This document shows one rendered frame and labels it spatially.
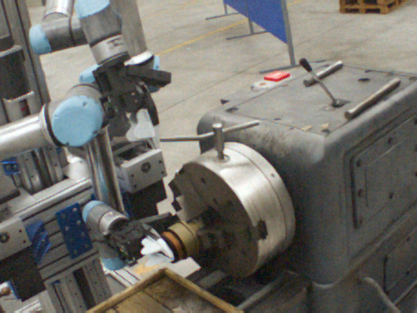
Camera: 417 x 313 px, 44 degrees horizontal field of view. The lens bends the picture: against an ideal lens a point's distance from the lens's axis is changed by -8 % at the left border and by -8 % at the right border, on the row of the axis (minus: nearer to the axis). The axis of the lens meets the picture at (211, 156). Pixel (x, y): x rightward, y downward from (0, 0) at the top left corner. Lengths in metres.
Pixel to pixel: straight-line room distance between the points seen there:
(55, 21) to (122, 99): 0.28
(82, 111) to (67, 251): 0.63
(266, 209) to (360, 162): 0.28
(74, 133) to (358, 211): 0.74
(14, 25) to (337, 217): 1.14
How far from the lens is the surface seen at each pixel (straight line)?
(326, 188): 1.28
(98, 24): 1.16
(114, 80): 1.15
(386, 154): 1.48
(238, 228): 1.24
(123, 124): 1.77
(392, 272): 1.73
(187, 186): 1.33
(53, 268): 1.80
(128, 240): 1.29
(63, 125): 1.31
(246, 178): 1.25
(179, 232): 1.27
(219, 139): 1.25
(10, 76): 1.71
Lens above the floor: 1.77
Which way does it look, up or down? 24 degrees down
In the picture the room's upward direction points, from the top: 11 degrees counter-clockwise
